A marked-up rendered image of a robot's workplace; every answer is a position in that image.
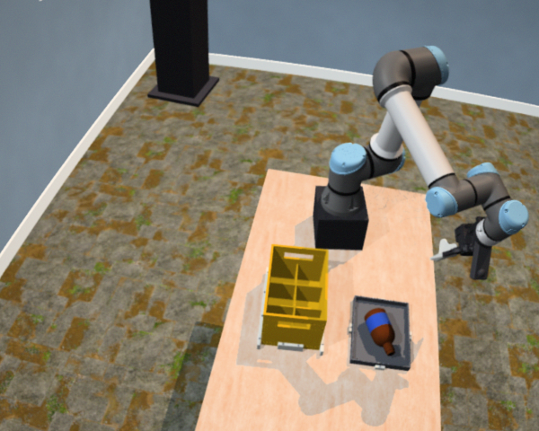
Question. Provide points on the brown glass bottle with blue label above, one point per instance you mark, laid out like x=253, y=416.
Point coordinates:
x=380, y=328

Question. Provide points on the yellow divided crate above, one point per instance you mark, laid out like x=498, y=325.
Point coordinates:
x=286, y=284

